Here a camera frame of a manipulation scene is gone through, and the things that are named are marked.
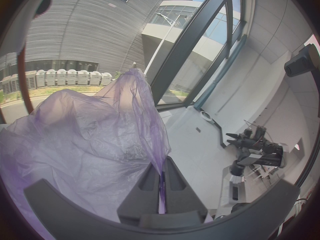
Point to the window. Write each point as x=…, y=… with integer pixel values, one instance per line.
x=100, y=34

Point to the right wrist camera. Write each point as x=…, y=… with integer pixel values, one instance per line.
x=260, y=132

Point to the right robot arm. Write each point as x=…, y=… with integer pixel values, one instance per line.
x=272, y=150

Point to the purple plastic bag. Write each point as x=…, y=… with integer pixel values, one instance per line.
x=87, y=139

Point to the white cushioned wooden chair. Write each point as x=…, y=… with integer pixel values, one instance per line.
x=23, y=84

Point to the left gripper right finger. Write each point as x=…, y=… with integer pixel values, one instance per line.
x=185, y=201

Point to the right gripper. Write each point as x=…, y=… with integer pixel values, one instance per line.
x=248, y=143

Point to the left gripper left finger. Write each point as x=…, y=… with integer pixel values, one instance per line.
x=132, y=204

